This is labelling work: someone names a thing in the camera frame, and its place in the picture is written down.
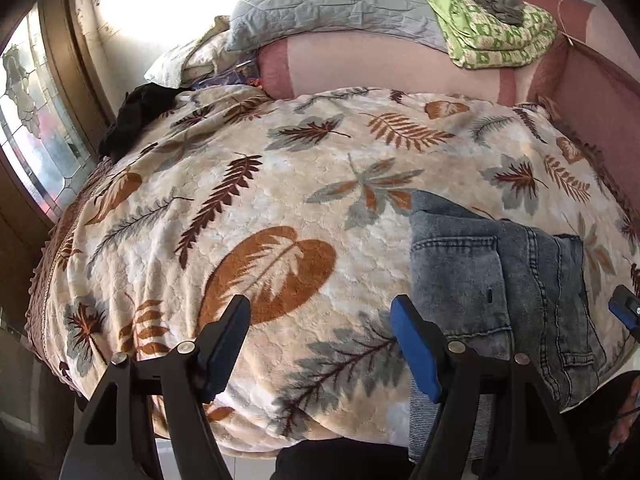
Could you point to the pink bolster cushion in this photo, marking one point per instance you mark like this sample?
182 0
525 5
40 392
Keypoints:
390 65

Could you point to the black crumpled cloth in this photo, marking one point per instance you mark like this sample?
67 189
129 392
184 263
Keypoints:
135 115

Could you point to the grey crumpled cloth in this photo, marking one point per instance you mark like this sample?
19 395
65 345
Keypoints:
495 2

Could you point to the pink fringed bedspread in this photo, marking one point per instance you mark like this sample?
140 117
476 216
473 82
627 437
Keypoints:
50 280

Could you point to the green patterned folded blanket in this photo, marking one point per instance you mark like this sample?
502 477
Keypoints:
490 45

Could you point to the grey quilted pillow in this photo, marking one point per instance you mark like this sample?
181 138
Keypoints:
325 5

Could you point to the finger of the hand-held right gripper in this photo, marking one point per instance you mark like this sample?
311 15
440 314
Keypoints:
620 310

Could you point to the person's black-clothed leg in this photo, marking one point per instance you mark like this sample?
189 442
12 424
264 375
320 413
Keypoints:
340 460
595 420

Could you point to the purple patterned packet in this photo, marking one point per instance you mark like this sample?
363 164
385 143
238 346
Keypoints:
235 75

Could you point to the cream leaf print blanket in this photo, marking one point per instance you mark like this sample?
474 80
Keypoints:
250 200

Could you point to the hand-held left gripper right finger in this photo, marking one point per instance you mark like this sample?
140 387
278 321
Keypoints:
415 355

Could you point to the grey-blue denim pants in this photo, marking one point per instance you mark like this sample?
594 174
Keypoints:
475 270

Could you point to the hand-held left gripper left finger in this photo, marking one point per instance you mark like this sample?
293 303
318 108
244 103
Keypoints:
225 355

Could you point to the cream pillow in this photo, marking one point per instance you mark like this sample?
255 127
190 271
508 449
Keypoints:
185 60

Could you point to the stained glass wooden door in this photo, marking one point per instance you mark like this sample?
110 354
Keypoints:
35 125

